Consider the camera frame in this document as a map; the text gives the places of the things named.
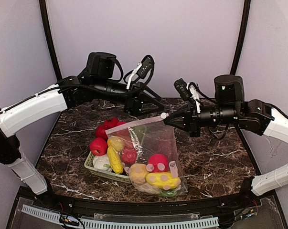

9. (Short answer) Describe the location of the clear dotted zip bag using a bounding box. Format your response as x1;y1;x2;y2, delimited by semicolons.
106;113;188;196

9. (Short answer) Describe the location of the red toy apple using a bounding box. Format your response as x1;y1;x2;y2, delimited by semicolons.
146;154;169;173

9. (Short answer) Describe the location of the yellow toy mango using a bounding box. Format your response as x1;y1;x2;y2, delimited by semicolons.
145;172;181;190

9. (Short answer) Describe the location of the tan toy potato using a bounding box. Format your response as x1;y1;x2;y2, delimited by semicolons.
129;163;149;185

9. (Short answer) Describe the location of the green toy bitter gourd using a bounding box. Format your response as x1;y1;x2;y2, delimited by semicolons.
160;189;178;198

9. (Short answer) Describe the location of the white toy bitter gourd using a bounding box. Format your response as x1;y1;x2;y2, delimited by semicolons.
136;183;161;195

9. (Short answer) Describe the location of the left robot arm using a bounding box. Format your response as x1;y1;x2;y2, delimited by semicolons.
0;52;164;196

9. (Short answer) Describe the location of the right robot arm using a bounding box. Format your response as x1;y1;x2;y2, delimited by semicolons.
164;74;288;144

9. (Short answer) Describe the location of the red toy tomato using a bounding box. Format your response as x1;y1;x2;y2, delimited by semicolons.
89;137;108;156
117;121;126;126

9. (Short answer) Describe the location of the yellow toy lemon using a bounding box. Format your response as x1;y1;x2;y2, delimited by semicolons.
107;136;125;152

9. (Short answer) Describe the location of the red toy bell pepper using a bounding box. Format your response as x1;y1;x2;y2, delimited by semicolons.
121;148;137;164

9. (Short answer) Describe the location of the yellow toy corn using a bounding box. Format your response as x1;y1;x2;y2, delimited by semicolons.
107;146;123;174

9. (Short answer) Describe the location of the white toy garlic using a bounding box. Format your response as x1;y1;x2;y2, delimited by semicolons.
92;154;112;172

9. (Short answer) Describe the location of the pale green plastic basket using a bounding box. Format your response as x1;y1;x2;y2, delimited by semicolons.
84;153;131;184

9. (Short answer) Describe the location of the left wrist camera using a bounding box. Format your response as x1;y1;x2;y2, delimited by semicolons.
123;54;155;89

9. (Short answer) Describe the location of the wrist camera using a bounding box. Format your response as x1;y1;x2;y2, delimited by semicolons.
174;78;204;114
123;54;155;89

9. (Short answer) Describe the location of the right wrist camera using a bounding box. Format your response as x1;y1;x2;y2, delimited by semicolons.
174;78;204;114

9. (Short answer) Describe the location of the black front rail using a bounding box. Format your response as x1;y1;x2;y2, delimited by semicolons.
33;195;261;217

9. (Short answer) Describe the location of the white slotted cable duct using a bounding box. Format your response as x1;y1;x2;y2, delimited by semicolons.
21;204;220;229

